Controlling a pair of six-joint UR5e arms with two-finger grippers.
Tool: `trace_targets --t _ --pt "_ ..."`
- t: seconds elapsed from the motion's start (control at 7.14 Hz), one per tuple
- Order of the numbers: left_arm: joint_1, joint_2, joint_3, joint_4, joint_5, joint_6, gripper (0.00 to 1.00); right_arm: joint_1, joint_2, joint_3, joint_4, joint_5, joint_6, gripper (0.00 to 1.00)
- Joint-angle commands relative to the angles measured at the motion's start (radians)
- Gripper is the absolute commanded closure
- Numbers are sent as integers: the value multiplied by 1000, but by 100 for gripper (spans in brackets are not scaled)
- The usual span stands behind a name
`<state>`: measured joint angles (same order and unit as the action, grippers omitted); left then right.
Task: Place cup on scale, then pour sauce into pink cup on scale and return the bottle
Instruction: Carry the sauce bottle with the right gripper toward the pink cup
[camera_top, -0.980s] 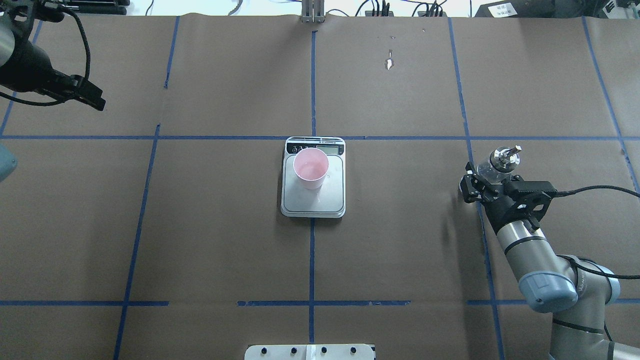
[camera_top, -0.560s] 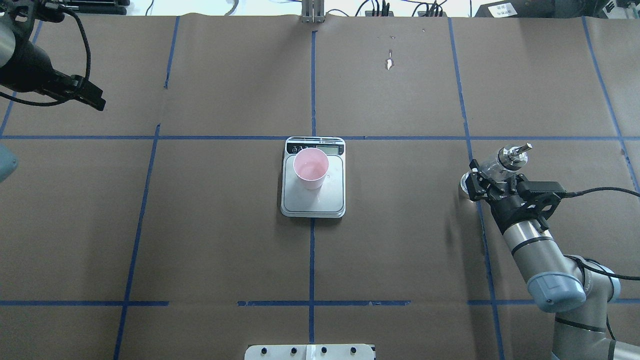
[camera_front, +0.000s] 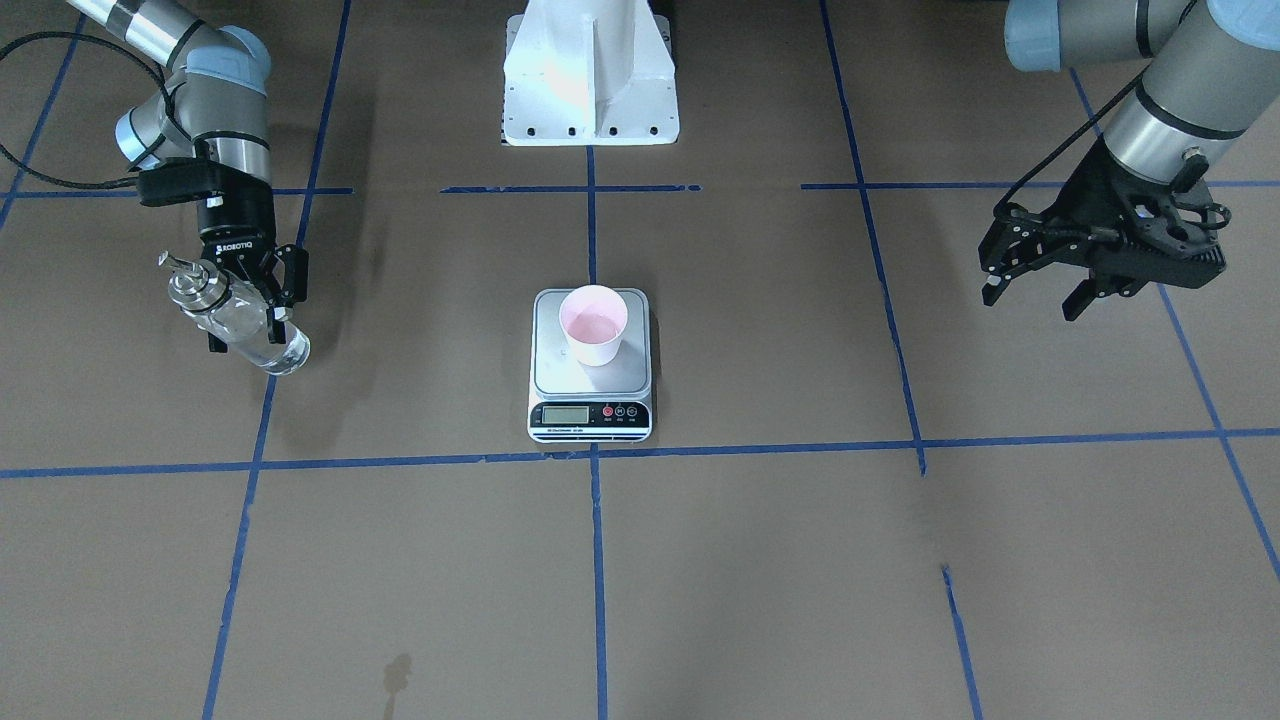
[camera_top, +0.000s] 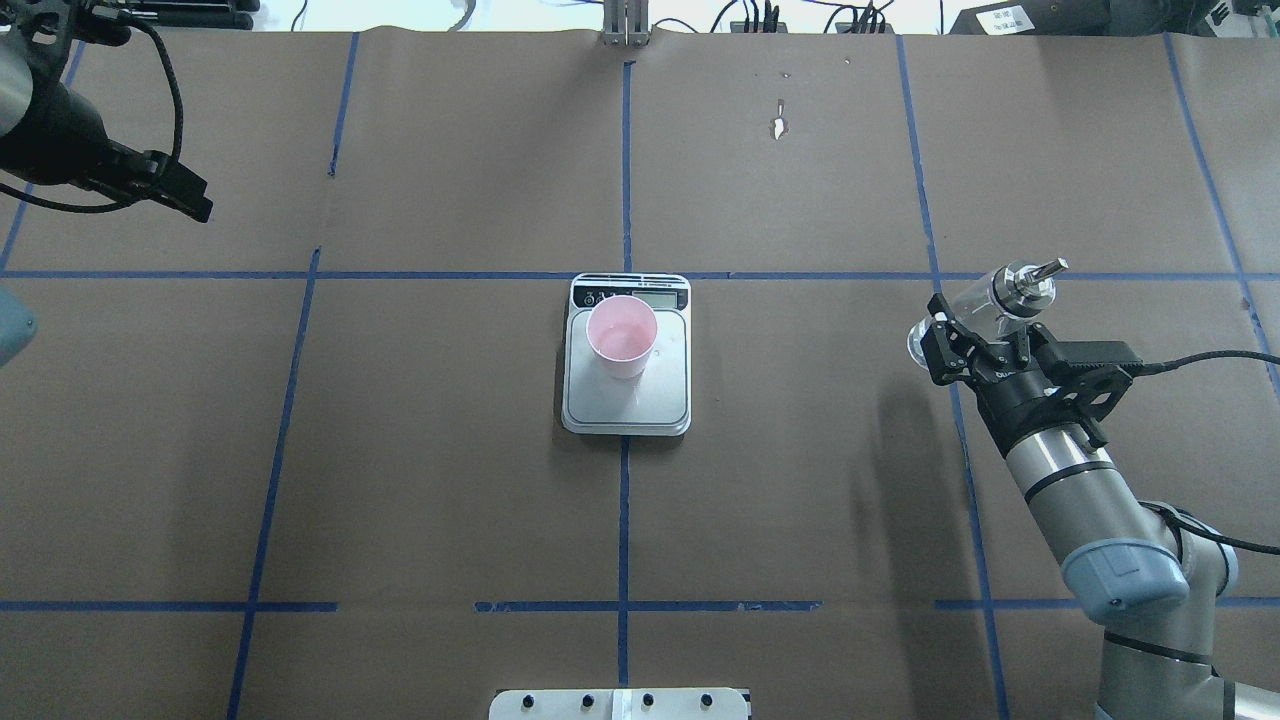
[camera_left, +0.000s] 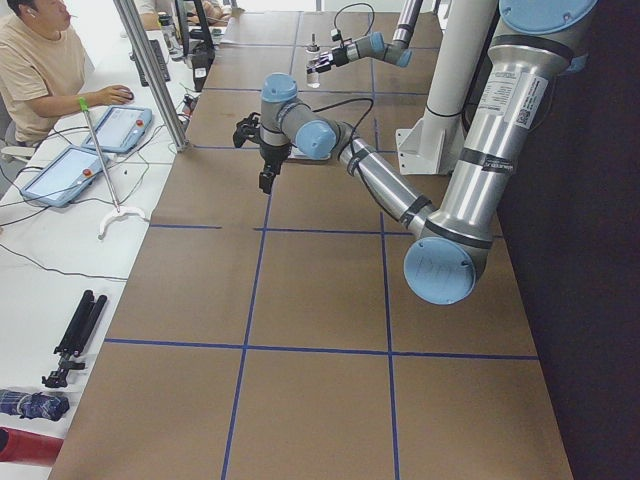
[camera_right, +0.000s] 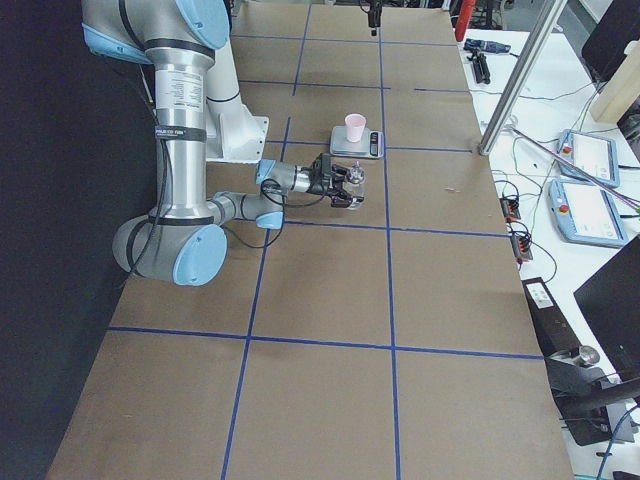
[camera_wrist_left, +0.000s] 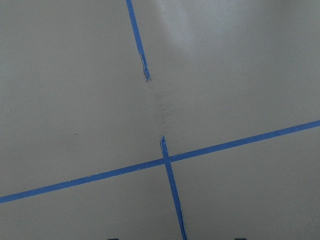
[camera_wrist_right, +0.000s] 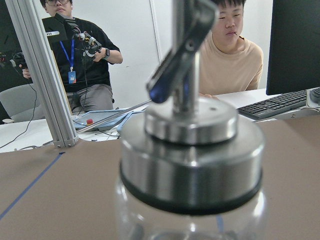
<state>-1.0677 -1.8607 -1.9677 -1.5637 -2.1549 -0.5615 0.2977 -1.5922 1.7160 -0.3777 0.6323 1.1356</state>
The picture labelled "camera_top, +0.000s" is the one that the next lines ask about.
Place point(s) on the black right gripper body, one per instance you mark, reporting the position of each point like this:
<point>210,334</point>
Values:
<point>1012,391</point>

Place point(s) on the digital kitchen scale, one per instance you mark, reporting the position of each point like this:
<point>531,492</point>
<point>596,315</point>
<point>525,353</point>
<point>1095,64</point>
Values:
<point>658,403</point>

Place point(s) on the white pedestal column base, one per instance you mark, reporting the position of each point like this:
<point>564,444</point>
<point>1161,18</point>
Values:
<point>623,703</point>

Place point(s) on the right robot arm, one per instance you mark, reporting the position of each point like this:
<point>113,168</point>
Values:
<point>1149,573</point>

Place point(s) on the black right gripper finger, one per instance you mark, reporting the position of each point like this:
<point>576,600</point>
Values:
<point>955,350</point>
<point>1008,336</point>

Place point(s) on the black folded tripod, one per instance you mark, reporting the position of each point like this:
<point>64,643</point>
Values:
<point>196,14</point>

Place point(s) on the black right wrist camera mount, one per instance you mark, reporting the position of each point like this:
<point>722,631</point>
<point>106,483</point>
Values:
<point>1088,376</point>

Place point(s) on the pink plastic cup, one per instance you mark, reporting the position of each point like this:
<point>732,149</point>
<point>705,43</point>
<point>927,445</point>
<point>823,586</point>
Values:
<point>622,332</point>

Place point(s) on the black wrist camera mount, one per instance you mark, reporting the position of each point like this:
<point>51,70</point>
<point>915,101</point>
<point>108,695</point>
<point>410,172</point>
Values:
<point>1088,376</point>
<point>43,31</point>

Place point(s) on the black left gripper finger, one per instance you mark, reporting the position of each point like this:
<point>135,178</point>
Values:
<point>179,188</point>

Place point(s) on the black box with label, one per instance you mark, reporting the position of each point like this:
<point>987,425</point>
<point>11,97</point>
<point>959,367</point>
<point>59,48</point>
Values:
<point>1057,18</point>

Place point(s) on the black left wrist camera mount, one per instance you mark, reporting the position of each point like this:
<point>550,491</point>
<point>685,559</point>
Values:
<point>43,31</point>

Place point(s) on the aluminium frame post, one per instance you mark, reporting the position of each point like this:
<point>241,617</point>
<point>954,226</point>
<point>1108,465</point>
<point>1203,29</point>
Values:
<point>626,23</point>

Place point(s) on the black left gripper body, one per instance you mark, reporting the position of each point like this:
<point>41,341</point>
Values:
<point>62,128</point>

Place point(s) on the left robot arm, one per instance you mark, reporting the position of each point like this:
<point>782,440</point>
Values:
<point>21,77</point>

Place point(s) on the clear glass sauce bottle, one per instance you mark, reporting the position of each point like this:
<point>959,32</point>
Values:
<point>998,304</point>

